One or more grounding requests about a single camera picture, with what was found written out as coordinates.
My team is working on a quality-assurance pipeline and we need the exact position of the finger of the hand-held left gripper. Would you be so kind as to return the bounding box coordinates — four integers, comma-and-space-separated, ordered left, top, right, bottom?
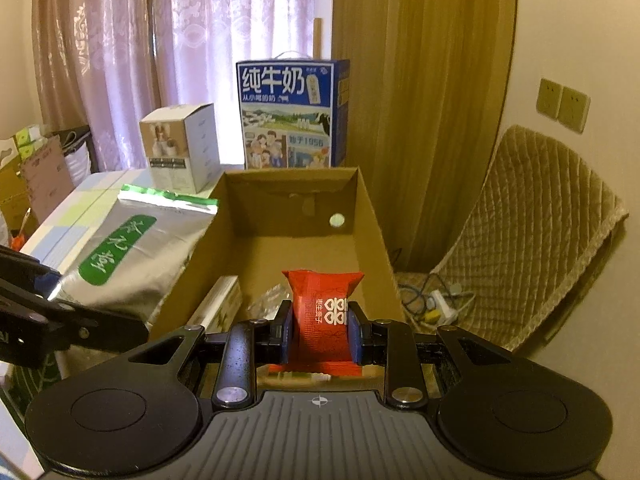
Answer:
0, 281, 152, 355
0, 245, 62, 302

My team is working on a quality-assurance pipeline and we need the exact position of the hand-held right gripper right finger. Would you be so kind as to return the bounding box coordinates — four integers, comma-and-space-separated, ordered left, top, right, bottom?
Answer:
347, 300, 516, 411

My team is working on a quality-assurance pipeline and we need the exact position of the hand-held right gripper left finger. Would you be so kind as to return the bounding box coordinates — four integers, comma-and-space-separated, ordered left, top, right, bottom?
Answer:
127, 300, 296, 411

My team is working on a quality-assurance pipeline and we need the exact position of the plastic-wrapped metal wire rack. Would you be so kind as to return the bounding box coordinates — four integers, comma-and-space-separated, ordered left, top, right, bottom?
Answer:
246, 284, 293, 322

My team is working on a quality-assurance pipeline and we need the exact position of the red snack packet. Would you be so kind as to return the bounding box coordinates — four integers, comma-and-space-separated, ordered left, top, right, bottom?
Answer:
267, 268, 363, 378

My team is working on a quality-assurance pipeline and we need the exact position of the long white box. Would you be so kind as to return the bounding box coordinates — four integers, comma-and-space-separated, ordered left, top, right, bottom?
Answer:
186, 275, 242, 337

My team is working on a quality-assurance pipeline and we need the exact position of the silver and green foil bag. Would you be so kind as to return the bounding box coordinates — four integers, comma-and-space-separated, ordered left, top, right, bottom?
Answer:
59, 184, 221, 328

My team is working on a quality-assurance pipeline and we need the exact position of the white power strip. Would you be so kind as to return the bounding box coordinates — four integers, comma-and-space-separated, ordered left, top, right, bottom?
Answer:
420, 287, 458, 325

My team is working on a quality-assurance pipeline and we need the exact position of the brown cardboard box with flap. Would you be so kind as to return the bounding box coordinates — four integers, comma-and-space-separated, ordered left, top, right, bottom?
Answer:
19, 135, 76, 226

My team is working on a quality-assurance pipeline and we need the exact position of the white product carton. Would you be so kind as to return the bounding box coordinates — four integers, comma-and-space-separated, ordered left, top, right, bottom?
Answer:
139, 103, 222, 194

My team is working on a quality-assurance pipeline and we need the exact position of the chair with quilted cover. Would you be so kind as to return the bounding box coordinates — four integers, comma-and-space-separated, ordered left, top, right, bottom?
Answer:
395, 124, 630, 356

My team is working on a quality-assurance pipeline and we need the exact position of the blue milk carton case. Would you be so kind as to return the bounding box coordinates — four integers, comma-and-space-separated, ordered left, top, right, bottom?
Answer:
235, 51, 352, 171

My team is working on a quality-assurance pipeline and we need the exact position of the brown curtain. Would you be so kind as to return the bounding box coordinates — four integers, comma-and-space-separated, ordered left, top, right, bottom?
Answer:
330, 0, 518, 271

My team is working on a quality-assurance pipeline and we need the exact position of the pink lace curtain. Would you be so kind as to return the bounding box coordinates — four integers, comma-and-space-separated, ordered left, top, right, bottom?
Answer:
30, 0, 336, 172

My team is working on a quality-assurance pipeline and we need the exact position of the beige wall socket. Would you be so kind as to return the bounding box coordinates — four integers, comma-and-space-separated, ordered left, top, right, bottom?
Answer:
557, 86, 592, 134
536, 77, 563, 120

